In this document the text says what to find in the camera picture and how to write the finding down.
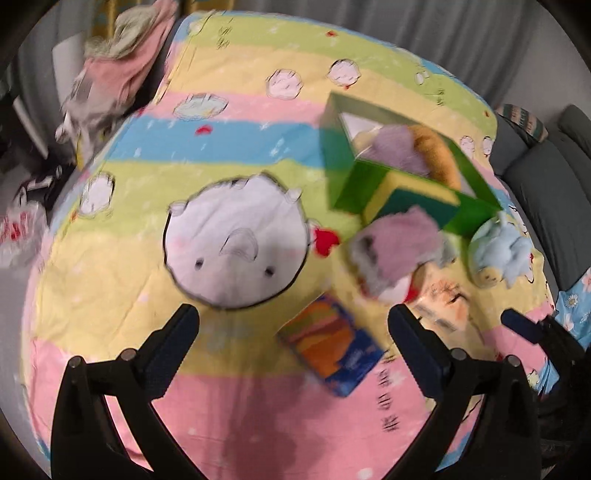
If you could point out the colourful cartoon bed sheet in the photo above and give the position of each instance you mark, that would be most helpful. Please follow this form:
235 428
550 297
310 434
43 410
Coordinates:
215 195

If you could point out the pile of clothes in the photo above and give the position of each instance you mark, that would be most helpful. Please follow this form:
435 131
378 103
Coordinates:
114 70

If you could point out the green cardboard box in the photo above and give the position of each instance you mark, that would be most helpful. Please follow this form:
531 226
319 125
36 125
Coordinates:
352 178

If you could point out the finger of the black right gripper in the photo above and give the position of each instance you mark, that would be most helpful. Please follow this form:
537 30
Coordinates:
521 322

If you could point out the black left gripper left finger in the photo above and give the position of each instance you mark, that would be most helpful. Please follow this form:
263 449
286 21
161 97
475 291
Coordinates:
85 443

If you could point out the white board by curtain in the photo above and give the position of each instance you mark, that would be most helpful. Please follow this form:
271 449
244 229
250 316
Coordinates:
68 61

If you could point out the blue orange tissue pack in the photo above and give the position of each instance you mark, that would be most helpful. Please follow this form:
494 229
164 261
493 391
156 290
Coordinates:
326 339

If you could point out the grey sofa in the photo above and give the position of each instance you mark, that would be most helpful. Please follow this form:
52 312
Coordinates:
550 183

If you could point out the yellow green sponge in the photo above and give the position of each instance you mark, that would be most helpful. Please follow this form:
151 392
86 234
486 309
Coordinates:
399 192

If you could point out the patterned cushion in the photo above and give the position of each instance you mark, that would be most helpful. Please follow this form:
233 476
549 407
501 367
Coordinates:
529 127

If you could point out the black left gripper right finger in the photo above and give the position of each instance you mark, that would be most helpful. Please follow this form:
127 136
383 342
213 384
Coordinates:
505 440

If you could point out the white red plastic bag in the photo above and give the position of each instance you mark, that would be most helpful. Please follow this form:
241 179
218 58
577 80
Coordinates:
22 230

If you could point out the grey curtain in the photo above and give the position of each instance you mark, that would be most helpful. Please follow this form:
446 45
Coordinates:
479 42

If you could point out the light blue plush toy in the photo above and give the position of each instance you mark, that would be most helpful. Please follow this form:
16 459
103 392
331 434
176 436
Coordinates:
500 252

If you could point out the purple fluffy cloth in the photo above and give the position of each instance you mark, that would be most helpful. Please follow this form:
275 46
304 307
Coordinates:
394 146

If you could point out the orange cookie plush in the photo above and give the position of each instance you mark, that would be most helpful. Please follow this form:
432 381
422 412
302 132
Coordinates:
437 156

